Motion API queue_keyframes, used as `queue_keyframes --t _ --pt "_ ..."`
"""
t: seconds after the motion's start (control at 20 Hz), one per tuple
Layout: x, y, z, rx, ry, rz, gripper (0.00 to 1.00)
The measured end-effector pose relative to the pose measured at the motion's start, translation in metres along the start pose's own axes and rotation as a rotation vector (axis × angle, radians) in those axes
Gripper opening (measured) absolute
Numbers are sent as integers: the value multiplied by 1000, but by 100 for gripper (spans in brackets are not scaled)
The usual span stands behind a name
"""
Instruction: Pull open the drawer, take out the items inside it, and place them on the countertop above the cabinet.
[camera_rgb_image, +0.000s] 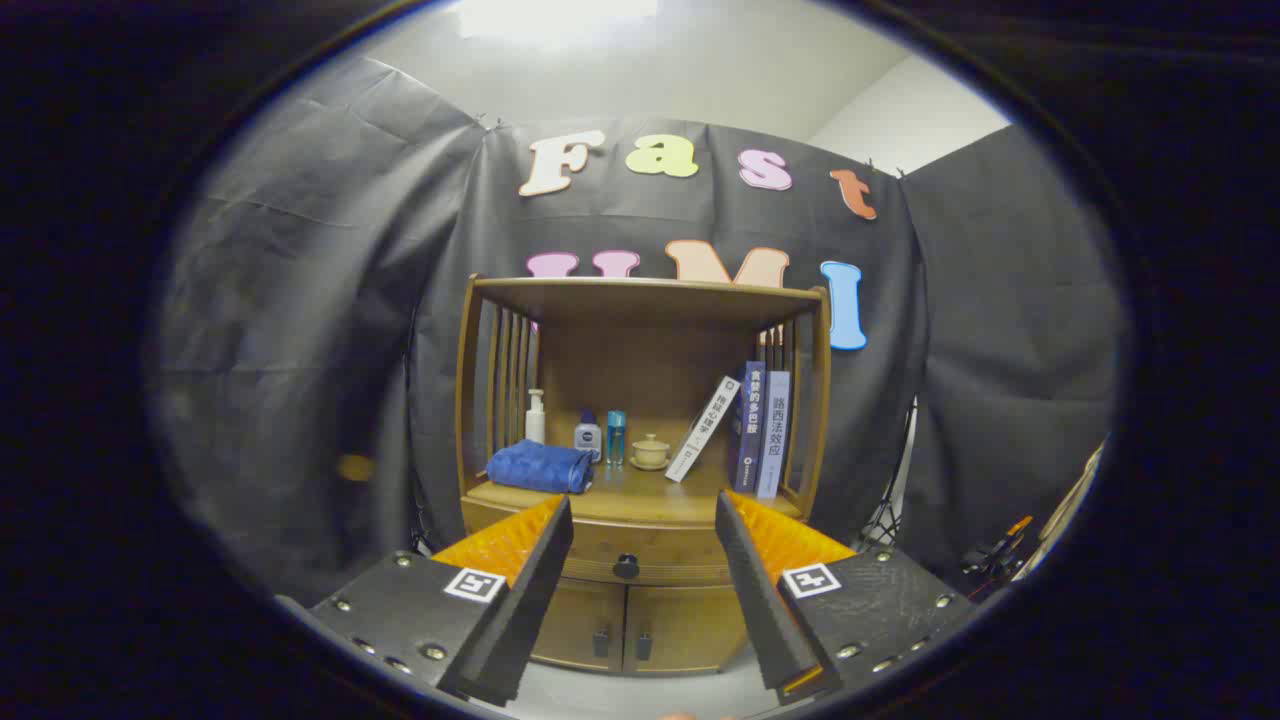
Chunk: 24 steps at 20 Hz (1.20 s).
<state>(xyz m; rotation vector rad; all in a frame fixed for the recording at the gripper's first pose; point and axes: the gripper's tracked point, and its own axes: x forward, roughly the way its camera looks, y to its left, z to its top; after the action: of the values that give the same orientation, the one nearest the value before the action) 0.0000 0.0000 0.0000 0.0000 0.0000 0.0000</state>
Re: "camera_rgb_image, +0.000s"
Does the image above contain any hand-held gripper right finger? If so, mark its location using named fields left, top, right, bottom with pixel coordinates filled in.
left=714, top=489, right=976, bottom=705

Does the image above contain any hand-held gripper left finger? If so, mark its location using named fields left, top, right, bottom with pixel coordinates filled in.
left=305, top=494, right=576, bottom=707

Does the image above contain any wooden drawer with black knob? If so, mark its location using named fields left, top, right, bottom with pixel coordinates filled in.
left=462, top=497, right=806, bottom=588

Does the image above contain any wooden cabinet door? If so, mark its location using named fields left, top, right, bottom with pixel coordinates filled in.
left=624, top=583, right=749, bottom=677
left=530, top=578, right=628, bottom=673

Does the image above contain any wooden countertop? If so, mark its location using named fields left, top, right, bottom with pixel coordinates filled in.
left=468, top=458, right=803, bottom=527

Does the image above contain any wooden cabinet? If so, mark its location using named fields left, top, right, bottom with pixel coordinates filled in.
left=455, top=275, right=833, bottom=679

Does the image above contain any blue folded towel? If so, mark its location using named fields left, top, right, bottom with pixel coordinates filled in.
left=487, top=440, right=594, bottom=495

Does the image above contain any pale purple book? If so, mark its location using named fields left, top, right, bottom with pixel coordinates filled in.
left=757, top=371, right=792, bottom=500

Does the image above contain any dark blue book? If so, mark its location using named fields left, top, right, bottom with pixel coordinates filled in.
left=725, top=361, right=767, bottom=493

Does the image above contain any white book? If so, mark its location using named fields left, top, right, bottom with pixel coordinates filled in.
left=665, top=376, right=743, bottom=484

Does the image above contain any black device with orange tip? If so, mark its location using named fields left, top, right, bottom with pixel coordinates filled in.
left=958, top=514, right=1037, bottom=601

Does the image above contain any black backdrop cloth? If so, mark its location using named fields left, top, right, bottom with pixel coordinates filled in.
left=150, top=55, right=1131, bottom=611

